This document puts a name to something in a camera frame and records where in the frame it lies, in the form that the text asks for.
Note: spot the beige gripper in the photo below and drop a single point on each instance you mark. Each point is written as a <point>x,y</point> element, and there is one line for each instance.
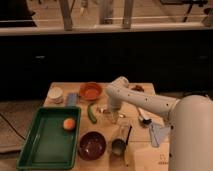
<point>114,117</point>

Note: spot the green cucumber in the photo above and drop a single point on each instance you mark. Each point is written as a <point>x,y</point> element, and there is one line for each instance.
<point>90,113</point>

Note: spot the small metal cup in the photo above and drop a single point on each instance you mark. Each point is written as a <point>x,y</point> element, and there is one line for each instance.
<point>118,147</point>

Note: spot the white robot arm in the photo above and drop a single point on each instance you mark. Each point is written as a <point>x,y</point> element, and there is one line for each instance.
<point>190,120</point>

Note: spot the blue white cloth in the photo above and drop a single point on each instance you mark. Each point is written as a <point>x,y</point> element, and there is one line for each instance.
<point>158,134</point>

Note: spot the white paper cup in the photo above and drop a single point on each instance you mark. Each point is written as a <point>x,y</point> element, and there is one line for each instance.
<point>55,95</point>

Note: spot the orange peach fruit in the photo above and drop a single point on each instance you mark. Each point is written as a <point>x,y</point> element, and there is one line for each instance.
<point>69,124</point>

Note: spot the purple bowl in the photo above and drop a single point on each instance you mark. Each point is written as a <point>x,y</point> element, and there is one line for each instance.
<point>92,146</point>

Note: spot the orange bowl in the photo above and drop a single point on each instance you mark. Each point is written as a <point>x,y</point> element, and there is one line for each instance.
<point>90,91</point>

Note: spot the brown grape bunch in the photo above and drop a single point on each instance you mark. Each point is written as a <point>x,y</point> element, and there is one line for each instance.
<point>138,88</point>

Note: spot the green plastic tray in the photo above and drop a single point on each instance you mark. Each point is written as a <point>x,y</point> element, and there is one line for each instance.
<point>48,146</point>

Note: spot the yellow banana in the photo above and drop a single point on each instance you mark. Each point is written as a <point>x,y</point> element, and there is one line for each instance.
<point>126,158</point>

